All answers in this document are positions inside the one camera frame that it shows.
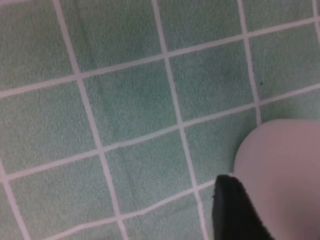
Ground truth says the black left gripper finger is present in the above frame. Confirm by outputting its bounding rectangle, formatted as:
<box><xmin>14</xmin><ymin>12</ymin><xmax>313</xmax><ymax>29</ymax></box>
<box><xmin>211</xmin><ymin>174</ymin><xmax>275</xmax><ymax>240</ymax></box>

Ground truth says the pink plastic cup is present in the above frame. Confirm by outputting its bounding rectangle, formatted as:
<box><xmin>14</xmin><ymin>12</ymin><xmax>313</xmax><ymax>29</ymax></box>
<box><xmin>233</xmin><ymin>118</ymin><xmax>320</xmax><ymax>240</ymax></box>

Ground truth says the green checked tablecloth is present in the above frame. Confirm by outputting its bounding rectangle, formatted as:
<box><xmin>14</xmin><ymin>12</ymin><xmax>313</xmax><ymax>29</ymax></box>
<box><xmin>0</xmin><ymin>0</ymin><xmax>320</xmax><ymax>240</ymax></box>

